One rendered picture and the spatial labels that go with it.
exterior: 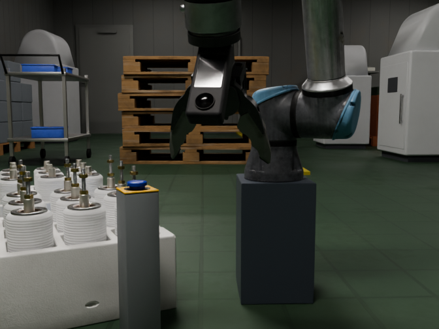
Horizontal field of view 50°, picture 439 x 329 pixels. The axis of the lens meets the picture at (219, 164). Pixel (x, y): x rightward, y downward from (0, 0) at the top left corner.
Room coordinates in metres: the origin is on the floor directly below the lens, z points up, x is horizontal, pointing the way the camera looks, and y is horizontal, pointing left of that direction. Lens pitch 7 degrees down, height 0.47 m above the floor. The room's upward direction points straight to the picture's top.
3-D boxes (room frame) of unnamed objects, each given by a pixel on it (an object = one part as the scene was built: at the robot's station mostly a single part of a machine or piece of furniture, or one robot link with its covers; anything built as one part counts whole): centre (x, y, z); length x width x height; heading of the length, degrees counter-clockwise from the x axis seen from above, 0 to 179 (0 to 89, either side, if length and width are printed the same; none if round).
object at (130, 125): (4.55, 0.23, 0.47); 1.32 x 0.90 x 0.94; 90
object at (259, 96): (1.19, -0.15, 0.47); 0.13 x 0.12 x 0.14; 63
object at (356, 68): (6.07, -1.56, 0.64); 0.65 x 0.60 x 1.28; 3
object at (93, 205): (1.06, 0.31, 0.25); 0.08 x 0.08 x 0.01
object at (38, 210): (1.01, 0.42, 0.25); 0.08 x 0.08 x 0.01
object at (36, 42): (7.06, 2.59, 0.81); 0.82 x 0.74 x 1.61; 91
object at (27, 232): (1.01, 0.42, 0.16); 0.10 x 0.10 x 0.18
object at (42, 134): (4.25, 1.52, 0.46); 0.97 x 0.57 x 0.92; 177
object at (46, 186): (1.55, 0.56, 0.16); 0.10 x 0.10 x 0.18
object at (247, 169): (1.19, -0.14, 0.35); 0.15 x 0.15 x 0.10
